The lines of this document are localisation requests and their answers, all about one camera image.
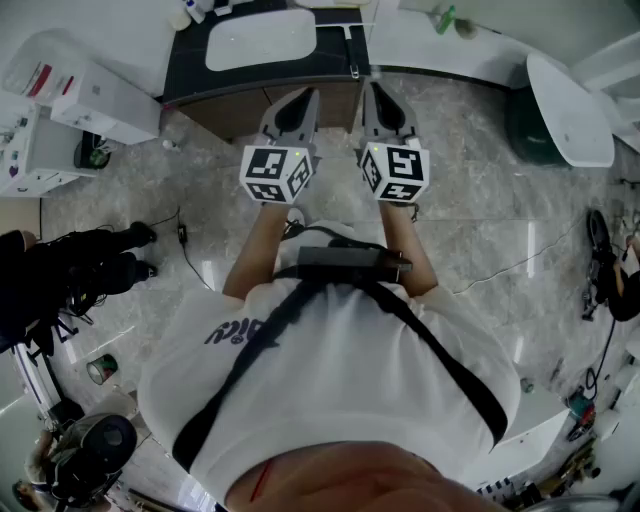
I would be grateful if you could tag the white pedestal basin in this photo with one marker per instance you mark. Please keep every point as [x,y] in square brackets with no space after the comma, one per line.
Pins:
[570,110]

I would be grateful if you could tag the white t-shirt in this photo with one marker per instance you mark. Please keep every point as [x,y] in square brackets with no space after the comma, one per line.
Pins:
[340,360]

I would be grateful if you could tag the pale yellow soap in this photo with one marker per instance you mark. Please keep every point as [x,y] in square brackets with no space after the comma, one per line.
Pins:
[178,21]

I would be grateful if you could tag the person's right forearm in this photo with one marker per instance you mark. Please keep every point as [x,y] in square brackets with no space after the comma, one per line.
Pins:
[405,250]

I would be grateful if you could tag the person's left forearm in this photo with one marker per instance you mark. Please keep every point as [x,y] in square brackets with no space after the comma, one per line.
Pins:
[255,250]

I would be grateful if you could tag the teal power tool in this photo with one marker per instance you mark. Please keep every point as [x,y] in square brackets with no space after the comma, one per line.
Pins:
[582,406]

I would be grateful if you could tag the person's chin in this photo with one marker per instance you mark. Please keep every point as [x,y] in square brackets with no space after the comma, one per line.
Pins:
[360,480]

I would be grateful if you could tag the blue capped white bottle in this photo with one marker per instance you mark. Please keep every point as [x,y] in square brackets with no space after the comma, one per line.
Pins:
[195,10]

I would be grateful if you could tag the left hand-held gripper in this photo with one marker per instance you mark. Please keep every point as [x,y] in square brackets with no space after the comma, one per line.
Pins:
[272,170]

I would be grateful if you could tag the green bottle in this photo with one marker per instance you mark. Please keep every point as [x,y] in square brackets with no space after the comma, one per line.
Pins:
[445,20]

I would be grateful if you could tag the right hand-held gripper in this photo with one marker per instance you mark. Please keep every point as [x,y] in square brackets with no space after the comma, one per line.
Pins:
[400,170]

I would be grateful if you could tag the black chest box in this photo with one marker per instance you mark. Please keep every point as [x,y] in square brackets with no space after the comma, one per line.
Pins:
[350,260]

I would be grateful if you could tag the green tape roll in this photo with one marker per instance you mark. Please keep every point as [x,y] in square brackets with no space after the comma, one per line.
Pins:
[102,370]

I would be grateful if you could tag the dark vanity countertop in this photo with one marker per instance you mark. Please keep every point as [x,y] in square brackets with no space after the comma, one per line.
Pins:
[330,65]

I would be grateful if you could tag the dark green basin pedestal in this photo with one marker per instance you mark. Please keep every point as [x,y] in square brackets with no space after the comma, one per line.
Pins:
[530,135]

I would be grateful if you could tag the white squeegee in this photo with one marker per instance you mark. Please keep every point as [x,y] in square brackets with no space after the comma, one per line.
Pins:
[350,47]

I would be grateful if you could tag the person's white shoe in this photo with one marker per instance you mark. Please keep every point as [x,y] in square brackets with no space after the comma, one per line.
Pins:
[296,217]

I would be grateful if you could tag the white sink basin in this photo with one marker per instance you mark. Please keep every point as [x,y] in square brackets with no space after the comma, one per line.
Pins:
[260,40]

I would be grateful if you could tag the white cardboard box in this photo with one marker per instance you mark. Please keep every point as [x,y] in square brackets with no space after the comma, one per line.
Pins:
[105,105]

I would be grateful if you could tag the black camera rig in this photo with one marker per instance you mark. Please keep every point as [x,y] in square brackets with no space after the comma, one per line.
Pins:
[95,450]

